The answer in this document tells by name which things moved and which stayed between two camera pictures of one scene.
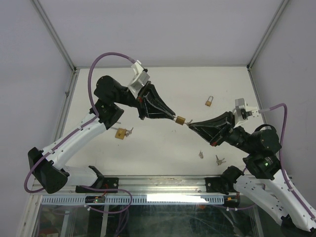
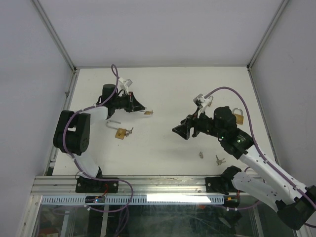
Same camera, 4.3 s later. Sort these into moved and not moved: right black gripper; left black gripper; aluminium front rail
Moved: right black gripper; left black gripper
Not moved: aluminium front rail
